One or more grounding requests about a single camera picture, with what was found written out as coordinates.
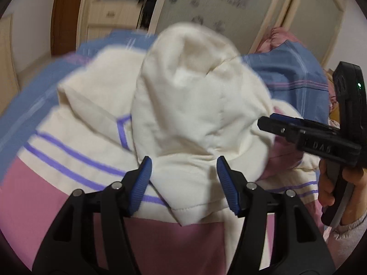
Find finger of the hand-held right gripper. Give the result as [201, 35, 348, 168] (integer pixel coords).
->
[257, 117, 304, 147]
[270, 114, 341, 134]

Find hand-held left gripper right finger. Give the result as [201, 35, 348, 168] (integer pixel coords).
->
[216, 156, 336, 275]

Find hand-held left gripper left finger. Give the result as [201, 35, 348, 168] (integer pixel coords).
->
[31, 156, 152, 275]

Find white and pink hooded jacket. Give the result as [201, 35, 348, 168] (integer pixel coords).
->
[0, 21, 330, 275]

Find person's right forearm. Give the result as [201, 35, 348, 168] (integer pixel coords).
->
[323, 213, 367, 267]

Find person's right hand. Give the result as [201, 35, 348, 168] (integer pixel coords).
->
[318, 160, 367, 224]

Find blue plaid duvet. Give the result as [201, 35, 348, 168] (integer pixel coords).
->
[0, 29, 330, 178]

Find pink quilt lining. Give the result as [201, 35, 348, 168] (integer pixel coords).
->
[254, 27, 304, 53]

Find plain frosted sliding wardrobe door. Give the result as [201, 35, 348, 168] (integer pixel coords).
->
[282, 0, 345, 69]

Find wardrobe drawer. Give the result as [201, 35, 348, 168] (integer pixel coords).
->
[87, 26, 138, 41]
[90, 1, 144, 26]

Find light wooden cabinet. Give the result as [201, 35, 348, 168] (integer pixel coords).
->
[0, 14, 22, 106]

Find brown wooden door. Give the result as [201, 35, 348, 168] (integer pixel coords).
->
[52, 0, 88, 56]

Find light wooden wardrobe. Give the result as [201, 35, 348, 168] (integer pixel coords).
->
[77, 0, 349, 69]

